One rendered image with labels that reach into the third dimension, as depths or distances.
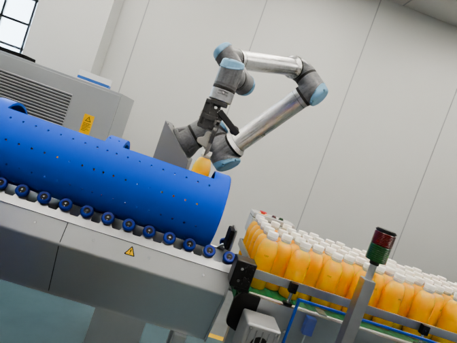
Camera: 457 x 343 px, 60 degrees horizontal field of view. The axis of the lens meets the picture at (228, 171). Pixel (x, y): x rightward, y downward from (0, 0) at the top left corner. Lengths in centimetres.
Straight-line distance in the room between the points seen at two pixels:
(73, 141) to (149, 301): 62
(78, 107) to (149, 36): 156
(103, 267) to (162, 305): 26
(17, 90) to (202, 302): 231
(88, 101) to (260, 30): 211
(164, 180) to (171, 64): 306
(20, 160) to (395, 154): 399
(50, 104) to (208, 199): 204
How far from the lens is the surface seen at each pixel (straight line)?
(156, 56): 438
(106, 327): 247
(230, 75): 152
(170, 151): 220
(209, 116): 151
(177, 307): 152
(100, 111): 310
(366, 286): 130
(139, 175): 138
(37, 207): 150
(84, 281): 153
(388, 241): 127
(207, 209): 137
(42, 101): 323
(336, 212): 458
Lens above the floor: 133
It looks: 3 degrees down
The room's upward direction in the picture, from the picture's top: 20 degrees clockwise
